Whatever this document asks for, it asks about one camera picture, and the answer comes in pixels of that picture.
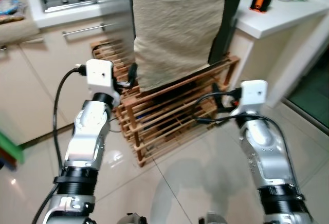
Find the wooden slatted rack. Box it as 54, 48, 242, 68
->
91, 39, 241, 168

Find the beige cloth cover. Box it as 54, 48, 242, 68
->
130, 0, 231, 92

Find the cream kitchen cabinet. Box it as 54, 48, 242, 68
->
0, 0, 135, 146

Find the white side table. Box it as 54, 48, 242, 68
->
229, 0, 329, 107

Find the brown towel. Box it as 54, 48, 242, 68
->
0, 21, 41, 46

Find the robot right leg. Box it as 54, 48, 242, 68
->
205, 213, 230, 224

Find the robot leg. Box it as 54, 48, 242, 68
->
117, 213, 148, 224
205, 213, 230, 224

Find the green plastic object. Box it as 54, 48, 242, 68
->
0, 130, 25, 171

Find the colourful snack bag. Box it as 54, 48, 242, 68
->
0, 0, 29, 25

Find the robot left leg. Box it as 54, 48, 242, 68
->
117, 213, 148, 224

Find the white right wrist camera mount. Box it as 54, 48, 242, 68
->
237, 80, 269, 116

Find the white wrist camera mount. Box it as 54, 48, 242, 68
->
237, 80, 269, 116
85, 59, 115, 92

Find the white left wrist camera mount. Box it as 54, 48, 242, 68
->
85, 59, 115, 92

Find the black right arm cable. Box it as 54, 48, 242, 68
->
192, 91, 242, 126

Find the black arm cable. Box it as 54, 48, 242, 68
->
50, 65, 88, 183
192, 91, 242, 126

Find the metal drawer handle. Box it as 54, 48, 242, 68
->
62, 23, 116, 38

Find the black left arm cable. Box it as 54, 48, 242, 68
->
50, 65, 88, 183

